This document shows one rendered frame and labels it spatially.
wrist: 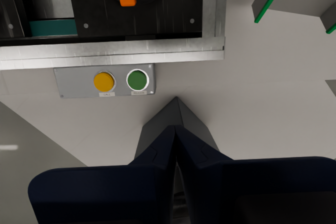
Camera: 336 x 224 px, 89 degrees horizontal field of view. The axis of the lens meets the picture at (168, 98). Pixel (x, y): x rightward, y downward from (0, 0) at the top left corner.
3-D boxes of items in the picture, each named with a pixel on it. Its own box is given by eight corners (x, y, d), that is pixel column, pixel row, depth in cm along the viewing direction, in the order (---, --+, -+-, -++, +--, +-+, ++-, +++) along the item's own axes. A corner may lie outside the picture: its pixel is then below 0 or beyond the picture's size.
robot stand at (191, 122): (174, 155, 54) (179, 215, 35) (142, 126, 51) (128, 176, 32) (208, 127, 51) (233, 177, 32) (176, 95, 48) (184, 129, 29)
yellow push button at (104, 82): (116, 89, 38) (114, 91, 36) (98, 90, 38) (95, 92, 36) (114, 71, 37) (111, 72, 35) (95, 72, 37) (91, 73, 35)
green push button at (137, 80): (148, 87, 38) (147, 90, 36) (130, 88, 38) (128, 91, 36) (146, 69, 37) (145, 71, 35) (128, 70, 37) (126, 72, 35)
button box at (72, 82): (156, 88, 43) (155, 95, 37) (73, 92, 43) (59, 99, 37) (154, 60, 41) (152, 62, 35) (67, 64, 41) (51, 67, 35)
